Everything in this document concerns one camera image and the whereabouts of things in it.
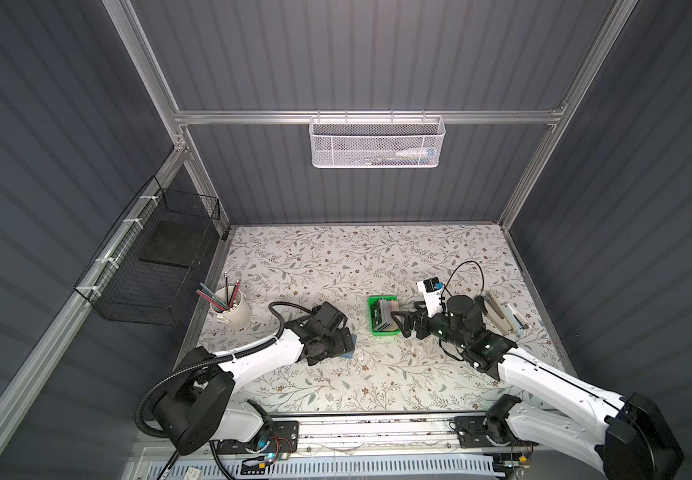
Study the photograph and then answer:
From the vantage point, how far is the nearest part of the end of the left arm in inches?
24.7

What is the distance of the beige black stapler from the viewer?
0.93 metres

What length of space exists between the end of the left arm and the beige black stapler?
1.61ft
